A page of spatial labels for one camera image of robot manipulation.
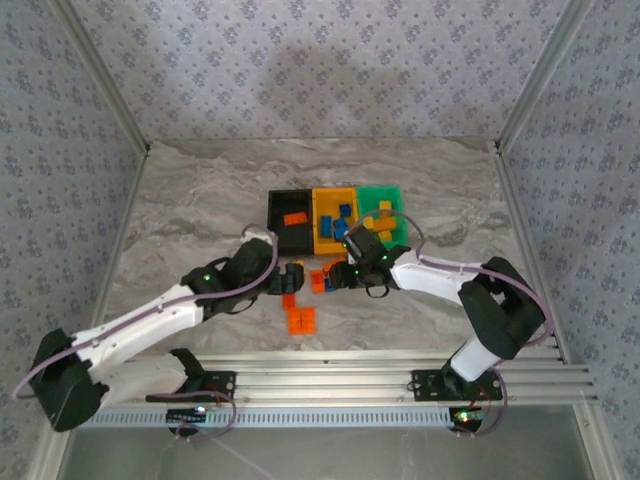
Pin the small orange lego brick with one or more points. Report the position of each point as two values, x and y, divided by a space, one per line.
317 276

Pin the large orange lego brick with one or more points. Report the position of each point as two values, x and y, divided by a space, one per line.
301 321

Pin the long blue lego brick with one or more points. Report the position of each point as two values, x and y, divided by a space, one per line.
325 226

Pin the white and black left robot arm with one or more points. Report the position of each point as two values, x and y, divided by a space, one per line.
140 315

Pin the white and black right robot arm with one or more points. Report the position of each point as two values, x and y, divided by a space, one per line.
430 280

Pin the yellow plastic container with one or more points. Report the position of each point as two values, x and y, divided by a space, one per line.
327 249

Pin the black plastic container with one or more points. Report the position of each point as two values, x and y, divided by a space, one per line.
300 245

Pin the green plastic container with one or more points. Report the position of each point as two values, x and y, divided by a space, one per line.
370 195

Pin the aluminium mounting rail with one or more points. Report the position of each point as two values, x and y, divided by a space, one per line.
325 372

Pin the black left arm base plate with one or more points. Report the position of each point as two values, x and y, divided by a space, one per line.
225 382

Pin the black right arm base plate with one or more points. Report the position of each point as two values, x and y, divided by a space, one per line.
425 385

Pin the aluminium table side rail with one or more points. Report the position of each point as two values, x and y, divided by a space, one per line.
531 250
116 250

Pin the aluminium frame post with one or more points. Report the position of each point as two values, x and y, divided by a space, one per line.
541 75
105 75

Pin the aluminium frame leg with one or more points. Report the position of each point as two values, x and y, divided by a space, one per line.
597 450
46 457

